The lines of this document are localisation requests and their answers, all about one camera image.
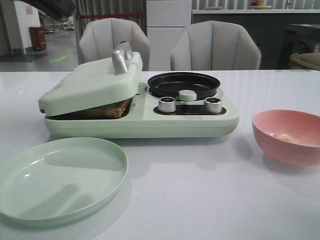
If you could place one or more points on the left silver control knob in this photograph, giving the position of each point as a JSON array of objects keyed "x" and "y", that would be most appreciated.
[{"x": 167, "y": 104}]

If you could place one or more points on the left grey chair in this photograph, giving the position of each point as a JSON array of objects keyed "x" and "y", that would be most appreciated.
[{"x": 100, "y": 37}]

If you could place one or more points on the bread slice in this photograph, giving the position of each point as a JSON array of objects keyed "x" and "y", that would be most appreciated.
[{"x": 105, "y": 112}]

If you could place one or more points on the right silver control knob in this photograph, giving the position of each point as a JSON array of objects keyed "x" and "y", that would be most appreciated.
[{"x": 212, "y": 105}]

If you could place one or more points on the fruit plate on counter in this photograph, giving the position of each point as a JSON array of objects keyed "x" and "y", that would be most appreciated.
[{"x": 258, "y": 5}]

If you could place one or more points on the green breakfast maker base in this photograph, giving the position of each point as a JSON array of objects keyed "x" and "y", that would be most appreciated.
[{"x": 142, "y": 122}]

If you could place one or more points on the dark grey counter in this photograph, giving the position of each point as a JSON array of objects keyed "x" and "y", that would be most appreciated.
[{"x": 267, "y": 27}]

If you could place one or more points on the light green plate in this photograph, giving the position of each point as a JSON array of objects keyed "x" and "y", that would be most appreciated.
[{"x": 61, "y": 181}]

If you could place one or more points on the right grey chair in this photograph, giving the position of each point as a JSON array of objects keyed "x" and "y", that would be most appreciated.
[{"x": 215, "y": 46}]

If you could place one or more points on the silver control knob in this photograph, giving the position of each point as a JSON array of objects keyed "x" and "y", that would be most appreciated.
[
  {"x": 167, "y": 104},
  {"x": 212, "y": 105}
]

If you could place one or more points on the grey chair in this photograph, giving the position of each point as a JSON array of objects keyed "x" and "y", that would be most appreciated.
[
  {"x": 215, "y": 46},
  {"x": 100, "y": 37}
]

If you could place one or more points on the red bin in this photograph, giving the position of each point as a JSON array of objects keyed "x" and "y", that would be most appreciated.
[{"x": 37, "y": 37}]

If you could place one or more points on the black round frying pan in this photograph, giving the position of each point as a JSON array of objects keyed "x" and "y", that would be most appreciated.
[{"x": 170, "y": 83}]

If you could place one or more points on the dark robot arm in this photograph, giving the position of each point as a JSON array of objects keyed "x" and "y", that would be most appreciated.
[{"x": 57, "y": 9}]

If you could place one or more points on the pale shrimp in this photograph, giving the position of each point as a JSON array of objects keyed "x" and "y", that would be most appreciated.
[{"x": 287, "y": 138}]

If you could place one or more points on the green breakfast maker lid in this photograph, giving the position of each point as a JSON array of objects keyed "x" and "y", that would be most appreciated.
[{"x": 92, "y": 84}]

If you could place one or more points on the pink bowl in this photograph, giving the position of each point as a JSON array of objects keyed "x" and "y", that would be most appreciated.
[{"x": 303, "y": 126}]

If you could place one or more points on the white cabinet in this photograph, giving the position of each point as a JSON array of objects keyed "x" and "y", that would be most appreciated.
[{"x": 165, "y": 21}]

